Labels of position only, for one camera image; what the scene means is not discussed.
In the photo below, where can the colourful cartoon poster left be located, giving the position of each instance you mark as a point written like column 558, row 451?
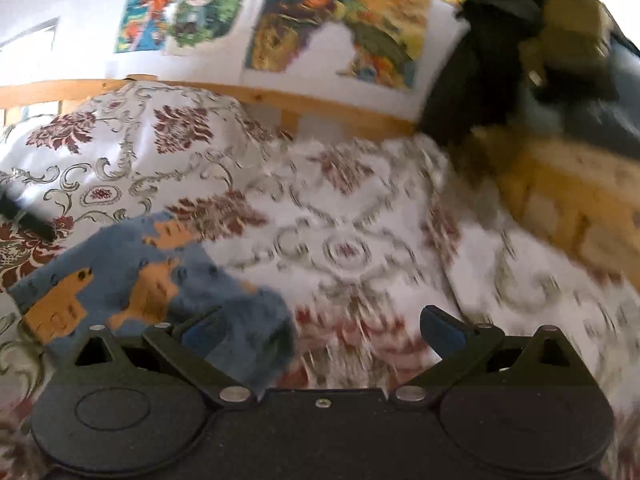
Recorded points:
column 176, row 27

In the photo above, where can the blue pants with orange trucks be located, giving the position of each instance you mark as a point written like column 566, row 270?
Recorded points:
column 151, row 269

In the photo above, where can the colourful cartoon poster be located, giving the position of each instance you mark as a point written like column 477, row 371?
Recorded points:
column 375, row 41
column 176, row 27

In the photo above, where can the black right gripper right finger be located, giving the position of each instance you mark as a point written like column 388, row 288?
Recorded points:
column 461, row 347

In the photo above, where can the white floral bedspread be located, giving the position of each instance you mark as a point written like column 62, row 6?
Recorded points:
column 355, row 236

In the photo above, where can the olive green bag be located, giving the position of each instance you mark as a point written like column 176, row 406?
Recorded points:
column 568, row 59

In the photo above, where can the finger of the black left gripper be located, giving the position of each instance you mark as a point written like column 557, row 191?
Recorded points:
column 17, row 213

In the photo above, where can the colourful cartoon poster right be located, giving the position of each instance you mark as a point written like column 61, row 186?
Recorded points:
column 375, row 41

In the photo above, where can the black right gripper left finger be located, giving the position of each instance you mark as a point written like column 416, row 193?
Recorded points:
column 186, row 347

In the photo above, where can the wooden bed frame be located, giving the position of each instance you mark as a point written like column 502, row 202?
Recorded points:
column 587, row 198

